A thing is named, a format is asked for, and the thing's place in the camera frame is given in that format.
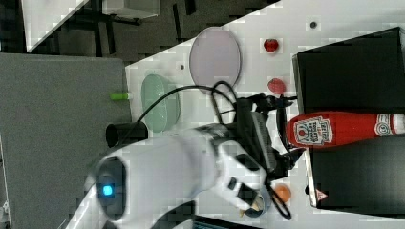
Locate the green marker pen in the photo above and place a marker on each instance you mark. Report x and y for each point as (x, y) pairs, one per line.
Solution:
(121, 96)

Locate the black oven door handle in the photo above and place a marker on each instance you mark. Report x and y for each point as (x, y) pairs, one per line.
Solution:
(281, 119)

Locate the orange fruit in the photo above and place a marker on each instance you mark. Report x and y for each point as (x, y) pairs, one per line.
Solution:
(283, 192)

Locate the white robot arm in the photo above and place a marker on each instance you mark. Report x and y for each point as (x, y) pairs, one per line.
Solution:
(153, 184)

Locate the red plush ketchup bottle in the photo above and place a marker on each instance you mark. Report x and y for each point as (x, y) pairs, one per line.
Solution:
(331, 129)

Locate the black cylinder cup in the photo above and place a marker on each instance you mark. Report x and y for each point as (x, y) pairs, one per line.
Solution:
(125, 133)

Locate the pink red fruit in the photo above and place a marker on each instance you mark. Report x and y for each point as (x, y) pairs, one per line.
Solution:
(277, 86)

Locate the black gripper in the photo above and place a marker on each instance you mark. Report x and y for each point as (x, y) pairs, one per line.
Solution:
(254, 135)

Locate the lavender oval plate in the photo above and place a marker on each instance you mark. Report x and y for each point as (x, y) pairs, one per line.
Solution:
(215, 56)

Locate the red strawberry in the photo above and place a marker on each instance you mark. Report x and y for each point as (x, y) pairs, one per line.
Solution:
(271, 45)

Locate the blue bowl with chips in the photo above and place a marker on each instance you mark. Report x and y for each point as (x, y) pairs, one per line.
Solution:
(260, 205)

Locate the black oven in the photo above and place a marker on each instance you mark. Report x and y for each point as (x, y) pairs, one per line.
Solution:
(362, 75)

